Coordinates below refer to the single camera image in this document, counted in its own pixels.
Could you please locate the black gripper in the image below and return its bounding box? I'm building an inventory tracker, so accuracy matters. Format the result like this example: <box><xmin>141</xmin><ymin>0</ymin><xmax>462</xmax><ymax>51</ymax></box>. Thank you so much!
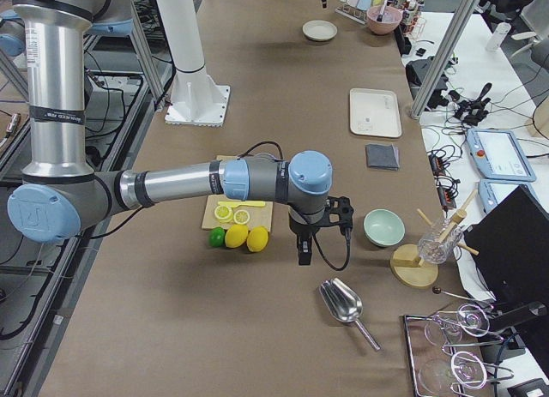
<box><xmin>289</xmin><ymin>195</ymin><xmax>353</xmax><ymax>266</ymax></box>

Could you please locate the round white plate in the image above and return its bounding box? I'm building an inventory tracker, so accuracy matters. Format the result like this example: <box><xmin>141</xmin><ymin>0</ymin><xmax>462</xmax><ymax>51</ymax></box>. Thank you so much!
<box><xmin>302</xmin><ymin>20</ymin><xmax>338</xmax><ymax>42</ymax></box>

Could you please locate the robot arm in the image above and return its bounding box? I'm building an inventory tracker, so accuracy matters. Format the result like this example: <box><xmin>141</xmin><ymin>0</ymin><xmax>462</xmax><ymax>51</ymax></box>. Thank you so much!
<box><xmin>7</xmin><ymin>0</ymin><xmax>353</xmax><ymax>265</ymax></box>

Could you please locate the beige rectangular tray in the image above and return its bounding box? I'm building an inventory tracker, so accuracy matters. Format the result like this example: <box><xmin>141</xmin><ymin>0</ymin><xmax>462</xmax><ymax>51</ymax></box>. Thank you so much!
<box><xmin>349</xmin><ymin>88</ymin><xmax>402</xmax><ymax>138</ymax></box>

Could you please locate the yellow lemon near gripper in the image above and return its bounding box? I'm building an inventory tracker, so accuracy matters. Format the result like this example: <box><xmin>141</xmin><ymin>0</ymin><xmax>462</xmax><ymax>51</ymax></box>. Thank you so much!
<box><xmin>246</xmin><ymin>226</ymin><xmax>269</xmax><ymax>253</ymax></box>

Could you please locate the wooden cutting board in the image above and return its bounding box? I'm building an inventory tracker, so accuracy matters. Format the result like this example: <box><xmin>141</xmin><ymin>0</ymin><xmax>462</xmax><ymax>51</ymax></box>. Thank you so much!
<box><xmin>201</xmin><ymin>154</ymin><xmax>275</xmax><ymax>232</ymax></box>

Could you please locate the middle yellow lemon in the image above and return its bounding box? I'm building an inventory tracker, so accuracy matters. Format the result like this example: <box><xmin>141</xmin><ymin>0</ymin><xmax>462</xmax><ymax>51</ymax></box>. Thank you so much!
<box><xmin>225</xmin><ymin>224</ymin><xmax>249</xmax><ymax>249</ymax></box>

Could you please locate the stainless steel scoop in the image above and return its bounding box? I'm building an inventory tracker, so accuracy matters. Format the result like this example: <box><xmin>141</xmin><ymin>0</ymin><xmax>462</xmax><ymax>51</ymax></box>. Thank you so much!
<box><xmin>319</xmin><ymin>278</ymin><xmax>381</xmax><ymax>352</ymax></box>

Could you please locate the mint green bowl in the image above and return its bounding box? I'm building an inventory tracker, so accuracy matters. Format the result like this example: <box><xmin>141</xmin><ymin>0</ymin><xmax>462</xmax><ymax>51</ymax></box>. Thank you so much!
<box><xmin>363</xmin><ymin>208</ymin><xmax>405</xmax><ymax>247</ymax></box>

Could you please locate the yellow plastic knife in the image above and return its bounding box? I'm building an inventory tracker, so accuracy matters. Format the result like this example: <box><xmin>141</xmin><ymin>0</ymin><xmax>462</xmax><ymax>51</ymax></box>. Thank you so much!
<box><xmin>217</xmin><ymin>201</ymin><xmax>266</xmax><ymax>208</ymax></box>

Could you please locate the left lemon slice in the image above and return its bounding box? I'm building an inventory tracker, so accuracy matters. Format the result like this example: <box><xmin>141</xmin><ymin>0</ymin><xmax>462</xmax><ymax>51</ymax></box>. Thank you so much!
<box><xmin>214</xmin><ymin>205</ymin><xmax>232</xmax><ymax>223</ymax></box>

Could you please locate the green lime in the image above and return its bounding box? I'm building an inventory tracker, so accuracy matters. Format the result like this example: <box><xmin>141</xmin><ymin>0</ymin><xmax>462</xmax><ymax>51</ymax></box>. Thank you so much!
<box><xmin>208</xmin><ymin>227</ymin><xmax>226</xmax><ymax>248</ymax></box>

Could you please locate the wooden glass drying stand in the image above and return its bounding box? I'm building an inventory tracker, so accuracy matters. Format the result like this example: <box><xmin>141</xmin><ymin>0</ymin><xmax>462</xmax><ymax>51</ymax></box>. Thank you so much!
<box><xmin>390</xmin><ymin>189</ymin><xmax>479</xmax><ymax>289</ymax></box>

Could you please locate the dark grey folded cloth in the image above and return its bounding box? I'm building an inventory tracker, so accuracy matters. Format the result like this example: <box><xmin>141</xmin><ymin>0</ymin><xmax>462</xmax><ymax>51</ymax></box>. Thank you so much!
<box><xmin>365</xmin><ymin>143</ymin><xmax>400</xmax><ymax>171</ymax></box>

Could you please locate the clear glass cup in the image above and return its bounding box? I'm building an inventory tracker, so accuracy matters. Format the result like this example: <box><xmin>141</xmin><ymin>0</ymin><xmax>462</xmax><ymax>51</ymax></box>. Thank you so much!
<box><xmin>418</xmin><ymin>218</ymin><xmax>463</xmax><ymax>264</ymax></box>

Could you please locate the black wine glass rack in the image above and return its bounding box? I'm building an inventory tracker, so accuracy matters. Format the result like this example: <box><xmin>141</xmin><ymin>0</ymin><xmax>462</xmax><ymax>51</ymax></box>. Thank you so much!
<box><xmin>400</xmin><ymin>302</ymin><xmax>549</xmax><ymax>397</ymax></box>

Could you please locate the upper wine glass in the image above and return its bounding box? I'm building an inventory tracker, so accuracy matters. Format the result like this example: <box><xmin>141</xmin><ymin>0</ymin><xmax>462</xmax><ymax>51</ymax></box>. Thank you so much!
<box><xmin>424</xmin><ymin>304</ymin><xmax>504</xmax><ymax>346</ymax></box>

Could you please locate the lower teach pendant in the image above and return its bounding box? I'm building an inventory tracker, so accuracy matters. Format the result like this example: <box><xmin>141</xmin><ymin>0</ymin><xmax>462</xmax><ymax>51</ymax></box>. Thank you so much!
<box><xmin>478</xmin><ymin>178</ymin><xmax>536</xmax><ymax>214</ymax></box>

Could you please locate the teach pendant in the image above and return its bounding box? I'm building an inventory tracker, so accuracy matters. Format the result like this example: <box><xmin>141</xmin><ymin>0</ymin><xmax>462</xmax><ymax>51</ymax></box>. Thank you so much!
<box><xmin>466</xmin><ymin>129</ymin><xmax>537</xmax><ymax>183</ymax></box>
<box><xmin>478</xmin><ymin>178</ymin><xmax>536</xmax><ymax>214</ymax></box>

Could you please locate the black monitor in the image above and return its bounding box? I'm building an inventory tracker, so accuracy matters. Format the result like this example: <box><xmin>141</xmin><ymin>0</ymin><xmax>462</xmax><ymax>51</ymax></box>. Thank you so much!
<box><xmin>465</xmin><ymin>185</ymin><xmax>548</xmax><ymax>305</ymax></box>

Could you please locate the lower wine glass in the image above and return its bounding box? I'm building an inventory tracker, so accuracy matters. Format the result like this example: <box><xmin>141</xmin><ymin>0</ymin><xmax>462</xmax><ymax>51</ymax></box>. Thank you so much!
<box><xmin>418</xmin><ymin>351</ymin><xmax>514</xmax><ymax>396</ymax></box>

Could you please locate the black clamp tool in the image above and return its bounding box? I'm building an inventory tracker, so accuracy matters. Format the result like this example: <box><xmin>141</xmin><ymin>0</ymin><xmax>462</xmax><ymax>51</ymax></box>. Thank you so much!
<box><xmin>454</xmin><ymin>82</ymin><xmax>492</xmax><ymax>126</ymax></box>

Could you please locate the upper teach pendant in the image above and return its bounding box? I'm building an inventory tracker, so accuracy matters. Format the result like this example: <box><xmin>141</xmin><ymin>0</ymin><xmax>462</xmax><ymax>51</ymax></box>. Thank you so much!
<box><xmin>466</xmin><ymin>129</ymin><xmax>537</xmax><ymax>183</ymax></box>

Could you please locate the pink mixing bowl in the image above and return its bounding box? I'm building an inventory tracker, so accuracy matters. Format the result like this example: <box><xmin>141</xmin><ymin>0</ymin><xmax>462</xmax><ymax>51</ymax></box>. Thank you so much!
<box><xmin>366</xmin><ymin>5</ymin><xmax>402</xmax><ymax>35</ymax></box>

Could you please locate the white bottle on desk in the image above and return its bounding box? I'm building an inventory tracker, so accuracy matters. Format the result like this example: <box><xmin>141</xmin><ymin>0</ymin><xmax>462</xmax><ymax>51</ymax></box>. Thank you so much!
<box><xmin>486</xmin><ymin>22</ymin><xmax>512</xmax><ymax>52</ymax></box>

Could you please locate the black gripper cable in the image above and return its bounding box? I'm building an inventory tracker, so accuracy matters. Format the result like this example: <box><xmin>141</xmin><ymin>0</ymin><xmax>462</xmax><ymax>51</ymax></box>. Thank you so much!
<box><xmin>299</xmin><ymin>208</ymin><xmax>353</xmax><ymax>272</ymax></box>

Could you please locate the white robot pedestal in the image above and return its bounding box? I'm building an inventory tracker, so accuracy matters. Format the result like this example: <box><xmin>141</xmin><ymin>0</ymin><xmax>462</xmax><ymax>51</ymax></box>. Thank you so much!
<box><xmin>156</xmin><ymin>0</ymin><xmax>231</xmax><ymax>127</ymax></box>

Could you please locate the white wire cup rack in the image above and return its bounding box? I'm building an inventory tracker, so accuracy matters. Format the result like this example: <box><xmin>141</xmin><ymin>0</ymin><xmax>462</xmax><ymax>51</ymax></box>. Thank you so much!
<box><xmin>335</xmin><ymin>0</ymin><xmax>366</xmax><ymax>24</ymax></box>

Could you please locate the copper wire bottle rack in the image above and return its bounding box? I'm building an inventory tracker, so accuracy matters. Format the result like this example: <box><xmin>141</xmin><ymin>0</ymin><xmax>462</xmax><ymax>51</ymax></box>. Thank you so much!
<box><xmin>400</xmin><ymin>0</ymin><xmax>425</xmax><ymax>40</ymax></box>

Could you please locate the aluminium frame post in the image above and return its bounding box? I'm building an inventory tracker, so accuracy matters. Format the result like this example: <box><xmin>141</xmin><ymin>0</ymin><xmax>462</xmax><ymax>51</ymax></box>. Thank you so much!
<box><xmin>410</xmin><ymin>0</ymin><xmax>479</xmax><ymax>120</ymax></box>

